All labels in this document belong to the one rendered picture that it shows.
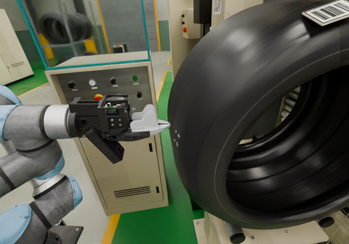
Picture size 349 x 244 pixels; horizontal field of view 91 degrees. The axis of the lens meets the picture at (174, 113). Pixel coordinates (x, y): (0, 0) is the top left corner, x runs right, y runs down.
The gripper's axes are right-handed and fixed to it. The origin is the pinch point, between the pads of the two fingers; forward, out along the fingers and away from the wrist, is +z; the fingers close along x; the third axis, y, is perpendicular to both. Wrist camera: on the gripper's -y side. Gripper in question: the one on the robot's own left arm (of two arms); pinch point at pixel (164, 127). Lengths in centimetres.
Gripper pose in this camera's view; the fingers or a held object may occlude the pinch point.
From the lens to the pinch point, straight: 42.5
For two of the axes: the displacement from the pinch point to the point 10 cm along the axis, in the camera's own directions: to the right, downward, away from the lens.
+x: -1.3, -4.7, 8.7
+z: 9.9, -0.1, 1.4
